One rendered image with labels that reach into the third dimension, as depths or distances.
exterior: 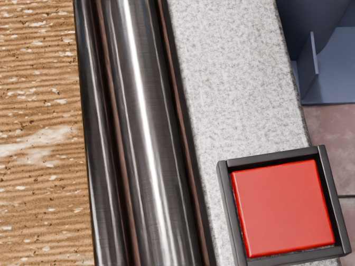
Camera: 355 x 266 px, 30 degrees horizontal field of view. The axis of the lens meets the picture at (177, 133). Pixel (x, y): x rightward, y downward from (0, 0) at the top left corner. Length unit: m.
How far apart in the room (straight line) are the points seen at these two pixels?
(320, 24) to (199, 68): 0.91
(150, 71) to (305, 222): 0.15
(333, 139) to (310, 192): 1.03
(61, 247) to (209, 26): 0.20
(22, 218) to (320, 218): 0.20
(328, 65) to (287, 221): 1.11
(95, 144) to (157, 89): 0.06
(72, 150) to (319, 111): 1.10
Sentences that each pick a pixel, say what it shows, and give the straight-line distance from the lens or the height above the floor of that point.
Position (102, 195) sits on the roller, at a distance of 0.46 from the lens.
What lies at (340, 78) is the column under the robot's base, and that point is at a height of 0.01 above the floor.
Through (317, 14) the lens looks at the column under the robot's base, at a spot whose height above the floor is 0.22.
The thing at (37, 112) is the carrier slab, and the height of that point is 0.94.
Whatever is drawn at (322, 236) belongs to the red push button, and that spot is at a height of 0.93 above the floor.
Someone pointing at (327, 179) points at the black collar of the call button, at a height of 0.93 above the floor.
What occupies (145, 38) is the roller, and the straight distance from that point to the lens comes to 0.50.
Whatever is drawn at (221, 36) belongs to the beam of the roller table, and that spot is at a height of 0.92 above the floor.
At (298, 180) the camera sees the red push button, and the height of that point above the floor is 0.93.
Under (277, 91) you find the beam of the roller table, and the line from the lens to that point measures 0.49.
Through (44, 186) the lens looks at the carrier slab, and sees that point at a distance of 0.45.
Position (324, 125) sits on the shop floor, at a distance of 1.50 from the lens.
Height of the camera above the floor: 1.36
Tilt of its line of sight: 71 degrees down
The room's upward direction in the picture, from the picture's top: 6 degrees clockwise
